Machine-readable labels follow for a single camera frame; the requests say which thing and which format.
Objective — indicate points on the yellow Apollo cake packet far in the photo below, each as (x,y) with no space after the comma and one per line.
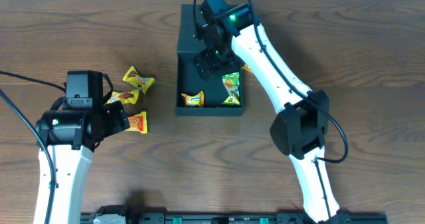
(135,79)

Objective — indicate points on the black open gift box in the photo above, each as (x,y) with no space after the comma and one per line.
(189,81)

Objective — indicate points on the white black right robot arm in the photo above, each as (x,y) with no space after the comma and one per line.
(302,116)

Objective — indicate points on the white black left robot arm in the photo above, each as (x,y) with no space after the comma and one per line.
(71,134)

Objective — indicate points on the yellow apollo cake packet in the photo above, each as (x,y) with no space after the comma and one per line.
(129,97)
(135,79)

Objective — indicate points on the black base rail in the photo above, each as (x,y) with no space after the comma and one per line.
(124,215)

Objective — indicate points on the yellow Julie's peanut butter packet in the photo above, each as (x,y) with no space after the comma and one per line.
(197,100)

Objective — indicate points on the yellow Apollo cake packet middle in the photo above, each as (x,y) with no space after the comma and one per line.
(129,97)

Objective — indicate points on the yellow Le-mond biscuit packet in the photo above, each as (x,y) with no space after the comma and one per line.
(247,68)

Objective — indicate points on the yellow orange snack packet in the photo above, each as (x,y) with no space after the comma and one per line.
(138,123)

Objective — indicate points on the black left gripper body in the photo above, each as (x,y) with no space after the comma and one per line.
(113,120)

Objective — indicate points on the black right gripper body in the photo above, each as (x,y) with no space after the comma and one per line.
(215,59)

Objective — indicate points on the green yellow snack packet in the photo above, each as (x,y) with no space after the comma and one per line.
(232,83)

